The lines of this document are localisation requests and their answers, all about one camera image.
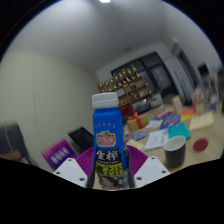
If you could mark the dark tan-trimmed luggage bag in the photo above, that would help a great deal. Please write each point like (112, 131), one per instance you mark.
(11, 141)

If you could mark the ceiling light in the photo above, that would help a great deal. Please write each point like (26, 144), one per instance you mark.
(105, 1)

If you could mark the black mug with white inside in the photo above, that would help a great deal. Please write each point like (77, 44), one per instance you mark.
(175, 155)

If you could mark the blue colourful book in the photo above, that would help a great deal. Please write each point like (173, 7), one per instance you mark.
(170, 121)

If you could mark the flat round red coaster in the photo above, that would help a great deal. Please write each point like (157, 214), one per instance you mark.
(200, 145)

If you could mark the wooden shelf unit with trophies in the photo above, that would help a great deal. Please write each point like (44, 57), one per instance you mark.
(133, 90)

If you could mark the teal book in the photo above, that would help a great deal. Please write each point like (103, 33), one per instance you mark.
(179, 130)

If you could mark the pink flowers in white pot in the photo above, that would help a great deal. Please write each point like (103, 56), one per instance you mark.
(198, 96)

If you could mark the black office chair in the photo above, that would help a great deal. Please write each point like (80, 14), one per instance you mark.
(81, 138)

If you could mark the purple sign board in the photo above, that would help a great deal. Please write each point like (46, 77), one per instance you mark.
(58, 155)

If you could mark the standing wooden card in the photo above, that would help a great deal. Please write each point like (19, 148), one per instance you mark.
(177, 105)

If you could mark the black-framed glass door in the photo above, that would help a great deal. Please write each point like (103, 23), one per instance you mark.
(156, 71)

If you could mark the blue white-capped drink bottle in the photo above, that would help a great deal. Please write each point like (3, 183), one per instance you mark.
(108, 123)

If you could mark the yellow gift box, red ribbon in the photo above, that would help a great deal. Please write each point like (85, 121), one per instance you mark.
(136, 123)

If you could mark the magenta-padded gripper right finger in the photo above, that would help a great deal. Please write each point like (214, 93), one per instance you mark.
(151, 171)

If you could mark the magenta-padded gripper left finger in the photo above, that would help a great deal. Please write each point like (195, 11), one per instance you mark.
(70, 171)

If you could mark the orange book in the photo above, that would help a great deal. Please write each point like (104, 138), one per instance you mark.
(188, 114)

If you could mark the large tan envelope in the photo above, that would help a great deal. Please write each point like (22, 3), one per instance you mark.
(201, 120)

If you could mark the small tan envelope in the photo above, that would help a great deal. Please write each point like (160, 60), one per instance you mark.
(135, 144)

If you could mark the pink flat box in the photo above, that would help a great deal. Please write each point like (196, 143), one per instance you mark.
(164, 114)

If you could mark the white paper sheet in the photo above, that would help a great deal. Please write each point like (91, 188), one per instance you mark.
(156, 139)

